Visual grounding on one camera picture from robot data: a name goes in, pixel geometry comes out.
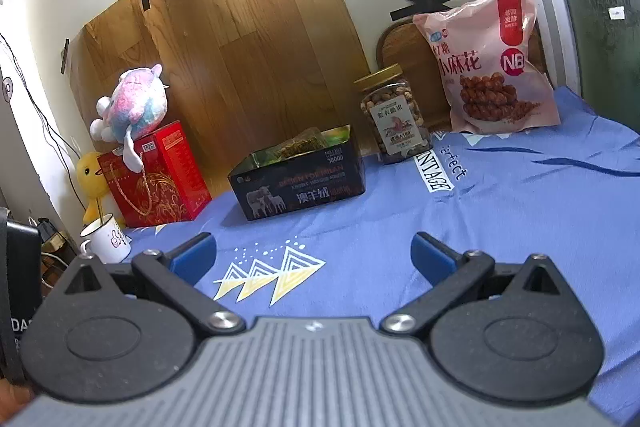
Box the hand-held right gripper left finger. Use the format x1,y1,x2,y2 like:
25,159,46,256
64,231,247,337

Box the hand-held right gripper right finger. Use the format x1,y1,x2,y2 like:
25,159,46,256
380,231,577,337

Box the dark printed cardboard box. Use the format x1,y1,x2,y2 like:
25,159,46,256
227,124,367,223

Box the person's left hand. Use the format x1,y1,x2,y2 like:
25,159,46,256
0,382,35,411

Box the black power adapter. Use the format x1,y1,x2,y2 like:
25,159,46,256
29,216,57,249

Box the blue printed cloth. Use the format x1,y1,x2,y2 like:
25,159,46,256
114,85,640,426

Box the white mug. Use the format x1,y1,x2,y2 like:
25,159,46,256
79,214,133,265

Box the red gift box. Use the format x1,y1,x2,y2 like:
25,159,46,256
97,120,214,229

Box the yellow duck plush toy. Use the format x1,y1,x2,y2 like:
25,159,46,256
75,151,115,226

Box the clear nut jar gold lid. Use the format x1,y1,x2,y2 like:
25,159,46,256
353,63,433,166

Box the pink and blue plush toy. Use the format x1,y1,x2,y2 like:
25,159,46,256
90,64,171,170

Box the green snack packets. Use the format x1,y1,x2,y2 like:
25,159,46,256
254,126,352,164

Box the pink snack bag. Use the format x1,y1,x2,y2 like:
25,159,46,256
412,0,562,136

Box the large wood-grain board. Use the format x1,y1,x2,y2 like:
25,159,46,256
70,0,372,202

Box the green frosted glass door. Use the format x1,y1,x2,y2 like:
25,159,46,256
530,0,640,144

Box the black wall cable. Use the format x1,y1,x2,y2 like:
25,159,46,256
0,31,87,214

